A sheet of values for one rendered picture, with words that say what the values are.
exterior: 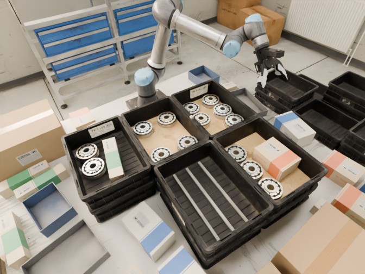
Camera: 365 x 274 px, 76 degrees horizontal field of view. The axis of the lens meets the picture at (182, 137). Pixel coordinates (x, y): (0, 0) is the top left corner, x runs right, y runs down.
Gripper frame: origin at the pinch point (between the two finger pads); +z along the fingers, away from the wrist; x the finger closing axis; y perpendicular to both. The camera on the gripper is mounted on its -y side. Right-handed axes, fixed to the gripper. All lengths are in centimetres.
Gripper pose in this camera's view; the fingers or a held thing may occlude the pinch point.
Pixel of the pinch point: (276, 83)
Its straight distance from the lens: 128.0
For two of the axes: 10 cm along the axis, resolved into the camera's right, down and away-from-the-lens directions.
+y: -3.0, 0.3, 9.5
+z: 3.3, 9.4, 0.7
